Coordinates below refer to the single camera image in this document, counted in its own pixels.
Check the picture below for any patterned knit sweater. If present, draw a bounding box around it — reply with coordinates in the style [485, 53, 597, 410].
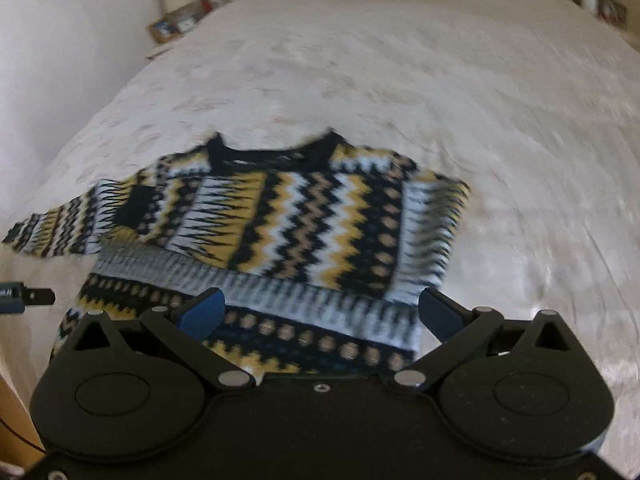
[4, 131, 469, 375]

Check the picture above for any white floral bedspread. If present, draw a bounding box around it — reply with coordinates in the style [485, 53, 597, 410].
[10, 0, 639, 476]

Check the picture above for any right wooden nightstand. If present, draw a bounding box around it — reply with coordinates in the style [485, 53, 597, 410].
[570, 0, 627, 30]

